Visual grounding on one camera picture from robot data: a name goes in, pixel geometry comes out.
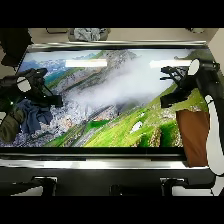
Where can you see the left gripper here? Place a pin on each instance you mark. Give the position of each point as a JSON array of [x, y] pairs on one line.
[[54, 101]]

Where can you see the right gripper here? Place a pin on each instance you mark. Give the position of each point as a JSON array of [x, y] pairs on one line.
[[170, 98]]

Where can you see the brown garment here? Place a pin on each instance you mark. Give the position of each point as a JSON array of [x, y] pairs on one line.
[[193, 136]]

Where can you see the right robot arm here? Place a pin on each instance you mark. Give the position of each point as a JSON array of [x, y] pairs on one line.
[[215, 133]]

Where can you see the black garment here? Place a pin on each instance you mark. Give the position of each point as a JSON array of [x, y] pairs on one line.
[[39, 88]]

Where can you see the blue garment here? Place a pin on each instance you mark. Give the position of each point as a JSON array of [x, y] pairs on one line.
[[33, 115]]

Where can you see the olive green garment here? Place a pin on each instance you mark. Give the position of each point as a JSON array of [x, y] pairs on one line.
[[10, 126]]

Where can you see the grey garment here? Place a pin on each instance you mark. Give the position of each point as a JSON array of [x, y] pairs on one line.
[[87, 33]]

